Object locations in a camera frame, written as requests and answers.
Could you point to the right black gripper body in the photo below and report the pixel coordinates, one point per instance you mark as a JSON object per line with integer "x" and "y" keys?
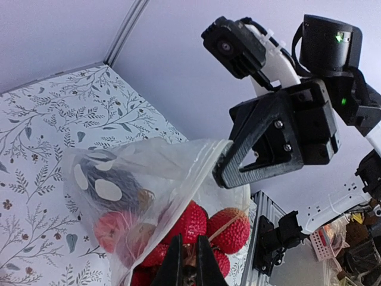
{"x": 316, "y": 123}

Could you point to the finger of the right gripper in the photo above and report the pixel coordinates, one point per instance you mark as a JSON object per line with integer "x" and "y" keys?
{"x": 265, "y": 142}

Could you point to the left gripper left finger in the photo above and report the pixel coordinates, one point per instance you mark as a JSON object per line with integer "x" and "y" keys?
{"x": 170, "y": 272}

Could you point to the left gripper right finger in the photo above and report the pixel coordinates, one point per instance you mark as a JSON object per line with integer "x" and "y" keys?
{"x": 207, "y": 269}

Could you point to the clear zip top bag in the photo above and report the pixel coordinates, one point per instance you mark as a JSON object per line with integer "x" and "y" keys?
{"x": 176, "y": 173}

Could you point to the purple toy eggplant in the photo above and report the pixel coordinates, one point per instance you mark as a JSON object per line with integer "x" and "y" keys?
{"x": 110, "y": 188}

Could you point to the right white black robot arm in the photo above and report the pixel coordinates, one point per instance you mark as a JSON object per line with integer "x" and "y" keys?
{"x": 330, "y": 51}

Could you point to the floral patterned table mat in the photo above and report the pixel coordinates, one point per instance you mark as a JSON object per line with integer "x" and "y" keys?
{"x": 43, "y": 238}

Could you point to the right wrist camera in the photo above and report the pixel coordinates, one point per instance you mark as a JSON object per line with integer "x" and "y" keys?
{"x": 246, "y": 49}

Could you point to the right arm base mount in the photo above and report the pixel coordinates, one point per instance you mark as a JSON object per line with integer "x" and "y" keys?
{"x": 273, "y": 233}

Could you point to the right aluminium frame post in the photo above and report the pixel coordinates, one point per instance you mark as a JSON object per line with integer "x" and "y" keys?
{"x": 127, "y": 26}

